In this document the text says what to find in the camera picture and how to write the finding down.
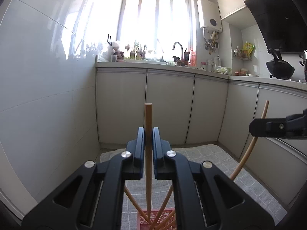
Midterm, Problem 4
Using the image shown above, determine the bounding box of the yellow packet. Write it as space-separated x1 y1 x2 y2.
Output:
242 42 256 55

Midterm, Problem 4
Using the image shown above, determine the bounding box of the row of windowsill bottles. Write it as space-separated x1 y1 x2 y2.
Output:
125 41 148 60

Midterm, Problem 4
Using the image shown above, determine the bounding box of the curved metal faucet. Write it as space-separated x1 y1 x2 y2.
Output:
173 42 185 65

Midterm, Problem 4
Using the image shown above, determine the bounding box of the white water heater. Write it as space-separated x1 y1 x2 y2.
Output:
197 0 223 33

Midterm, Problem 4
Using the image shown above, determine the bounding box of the single wooden chopstick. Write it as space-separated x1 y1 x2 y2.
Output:
144 103 153 219
229 100 270 181

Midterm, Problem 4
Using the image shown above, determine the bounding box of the kitchen window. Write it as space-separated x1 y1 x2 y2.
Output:
117 0 197 61

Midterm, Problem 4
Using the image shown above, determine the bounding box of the napa cabbage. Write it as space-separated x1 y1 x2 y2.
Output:
213 66 233 75

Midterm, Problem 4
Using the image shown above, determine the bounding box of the wire wall rack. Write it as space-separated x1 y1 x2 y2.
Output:
234 49 252 61

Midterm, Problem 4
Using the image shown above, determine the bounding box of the steel pot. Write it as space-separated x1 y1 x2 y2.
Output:
299 49 307 82

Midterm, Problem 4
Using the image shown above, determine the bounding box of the bunch of wooden chopsticks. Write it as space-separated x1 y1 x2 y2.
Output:
123 184 174 230

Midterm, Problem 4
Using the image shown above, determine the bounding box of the pink perforated utensil holder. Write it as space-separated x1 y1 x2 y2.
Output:
137 208 176 230

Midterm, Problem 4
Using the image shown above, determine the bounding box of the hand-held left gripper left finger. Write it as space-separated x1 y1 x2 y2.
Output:
21 127 146 230

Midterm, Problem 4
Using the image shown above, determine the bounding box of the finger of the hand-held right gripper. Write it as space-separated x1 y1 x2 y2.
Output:
286 110 307 124
249 118 307 139

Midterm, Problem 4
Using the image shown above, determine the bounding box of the black wok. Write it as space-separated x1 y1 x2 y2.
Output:
265 48 295 79

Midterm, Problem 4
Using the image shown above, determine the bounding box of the grey checked tablecloth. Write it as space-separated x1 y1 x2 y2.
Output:
99 144 288 230

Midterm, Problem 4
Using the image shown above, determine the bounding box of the gas stove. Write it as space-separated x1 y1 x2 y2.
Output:
270 75 307 83

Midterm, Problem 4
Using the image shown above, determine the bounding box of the stack of small bowls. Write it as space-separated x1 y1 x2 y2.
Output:
234 68 259 77

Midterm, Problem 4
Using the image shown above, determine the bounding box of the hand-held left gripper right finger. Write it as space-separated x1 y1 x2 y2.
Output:
152 127 277 230

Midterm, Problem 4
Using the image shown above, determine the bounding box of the black range hood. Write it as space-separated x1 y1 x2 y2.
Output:
245 0 307 54

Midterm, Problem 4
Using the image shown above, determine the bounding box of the white cabinet door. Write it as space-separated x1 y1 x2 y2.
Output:
145 69 195 145
96 68 147 145
186 74 229 145
218 81 260 164

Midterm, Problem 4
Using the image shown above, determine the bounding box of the white drawer front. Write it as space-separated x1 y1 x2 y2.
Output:
254 86 307 154
240 136 307 208

